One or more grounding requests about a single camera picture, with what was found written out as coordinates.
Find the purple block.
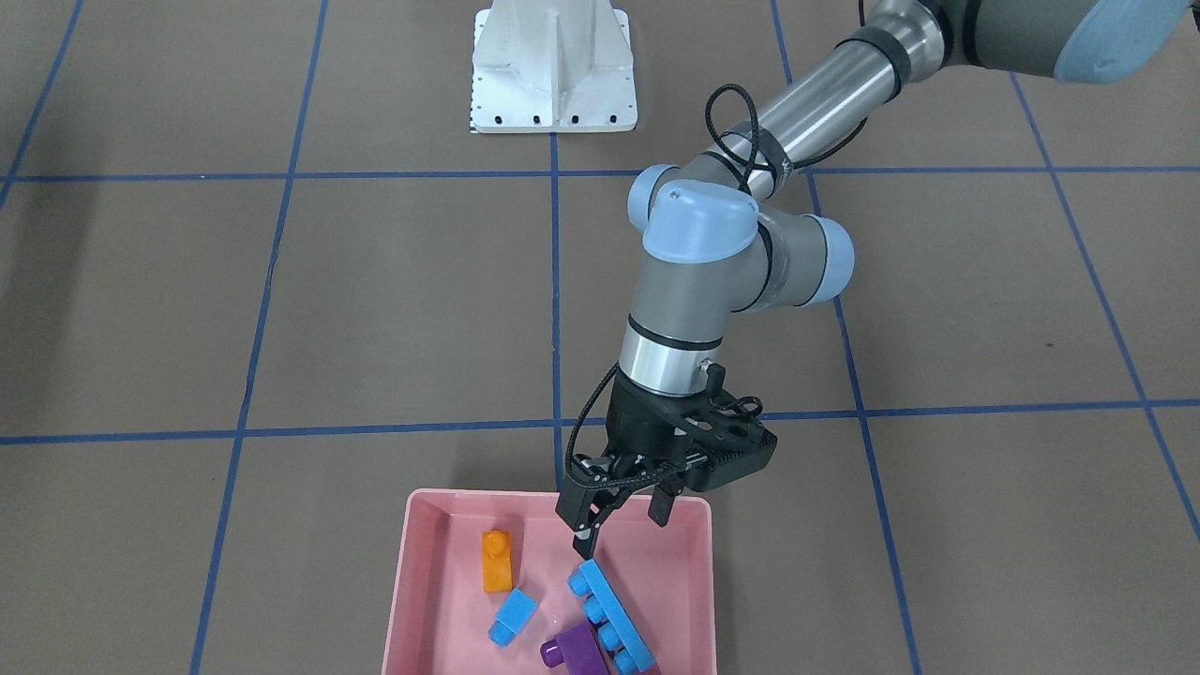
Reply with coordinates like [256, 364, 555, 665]
[539, 622, 611, 674]

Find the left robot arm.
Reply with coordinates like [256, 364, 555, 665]
[556, 1, 1196, 560]

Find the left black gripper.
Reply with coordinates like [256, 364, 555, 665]
[554, 370, 776, 561]

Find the white camera stand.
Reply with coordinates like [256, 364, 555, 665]
[469, 1, 638, 135]

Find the pink plastic box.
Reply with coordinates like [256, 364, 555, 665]
[382, 488, 716, 674]

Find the small blue block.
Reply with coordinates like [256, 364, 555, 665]
[487, 589, 539, 649]

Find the long blue block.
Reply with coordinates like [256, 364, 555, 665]
[568, 560, 656, 674]

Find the orange block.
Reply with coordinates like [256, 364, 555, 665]
[481, 530, 515, 593]

